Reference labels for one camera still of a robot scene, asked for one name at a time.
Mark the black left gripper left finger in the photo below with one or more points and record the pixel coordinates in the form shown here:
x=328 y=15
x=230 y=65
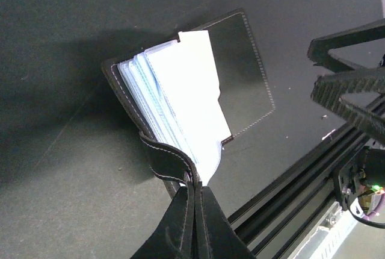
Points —
x=173 y=237

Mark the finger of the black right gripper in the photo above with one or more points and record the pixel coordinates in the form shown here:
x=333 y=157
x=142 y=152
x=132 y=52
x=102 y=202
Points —
x=352 y=96
x=318 y=51

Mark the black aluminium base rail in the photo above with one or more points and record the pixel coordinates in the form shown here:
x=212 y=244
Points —
x=274 y=222

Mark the white slotted cable duct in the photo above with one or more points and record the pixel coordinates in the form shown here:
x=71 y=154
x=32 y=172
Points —
x=325 y=239

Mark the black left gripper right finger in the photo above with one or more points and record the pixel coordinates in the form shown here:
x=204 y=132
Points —
x=215 y=236

